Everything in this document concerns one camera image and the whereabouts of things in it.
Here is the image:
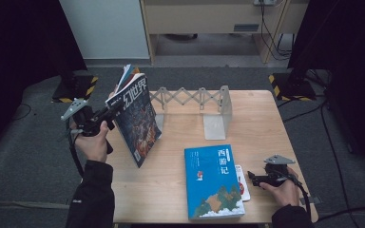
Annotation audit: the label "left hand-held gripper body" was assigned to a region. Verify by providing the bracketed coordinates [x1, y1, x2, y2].
[60, 98, 109, 138]

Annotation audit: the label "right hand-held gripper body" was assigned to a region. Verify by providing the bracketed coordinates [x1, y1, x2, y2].
[263, 154, 297, 187]

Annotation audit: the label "white caterpillar picture book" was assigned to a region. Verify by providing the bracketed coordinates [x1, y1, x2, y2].
[234, 164, 252, 202]

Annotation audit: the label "dark illustrated magazine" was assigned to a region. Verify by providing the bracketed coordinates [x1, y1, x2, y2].
[105, 73, 163, 169]

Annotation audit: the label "thick blue book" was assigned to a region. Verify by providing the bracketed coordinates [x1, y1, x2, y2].
[183, 143, 246, 221]

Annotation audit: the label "grey extendable metal book rack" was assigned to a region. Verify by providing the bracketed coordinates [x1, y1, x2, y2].
[148, 85, 233, 141]

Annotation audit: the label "person's right hand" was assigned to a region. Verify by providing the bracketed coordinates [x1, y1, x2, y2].
[259, 167, 300, 207]

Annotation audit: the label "person's left hand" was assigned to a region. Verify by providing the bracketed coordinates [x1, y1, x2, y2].
[70, 122, 109, 163]

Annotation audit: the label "black yellow striped stand base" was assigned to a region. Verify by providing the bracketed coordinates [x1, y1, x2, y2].
[51, 70, 99, 104]
[268, 67, 317, 103]

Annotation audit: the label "white cabinet panel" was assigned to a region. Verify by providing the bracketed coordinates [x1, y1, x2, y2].
[59, 0, 150, 60]

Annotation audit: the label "black curtain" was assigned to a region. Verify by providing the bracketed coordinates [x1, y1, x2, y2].
[287, 0, 365, 181]
[0, 0, 88, 165]

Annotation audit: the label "beige wooden desk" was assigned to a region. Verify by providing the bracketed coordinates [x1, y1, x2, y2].
[139, 0, 310, 65]

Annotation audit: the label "left hand-held gripper black cable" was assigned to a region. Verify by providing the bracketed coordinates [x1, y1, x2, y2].
[66, 118, 86, 179]

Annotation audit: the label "hand-held gripper black cable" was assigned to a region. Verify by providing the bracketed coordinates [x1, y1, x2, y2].
[66, 118, 86, 179]
[286, 177, 313, 219]

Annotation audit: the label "right hand-held gripper black cable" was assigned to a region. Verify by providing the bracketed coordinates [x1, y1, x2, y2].
[286, 177, 313, 219]

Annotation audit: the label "thin black looped floor cable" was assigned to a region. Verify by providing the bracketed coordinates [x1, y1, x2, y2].
[12, 103, 32, 122]

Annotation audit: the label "long black floor cable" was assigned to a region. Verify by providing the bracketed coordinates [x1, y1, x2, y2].
[320, 104, 354, 217]

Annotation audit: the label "thick black floor cable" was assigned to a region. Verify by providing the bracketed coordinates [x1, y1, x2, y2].
[317, 206, 365, 221]

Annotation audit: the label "black hanging cables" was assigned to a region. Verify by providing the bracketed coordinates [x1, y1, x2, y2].
[259, 1, 294, 61]

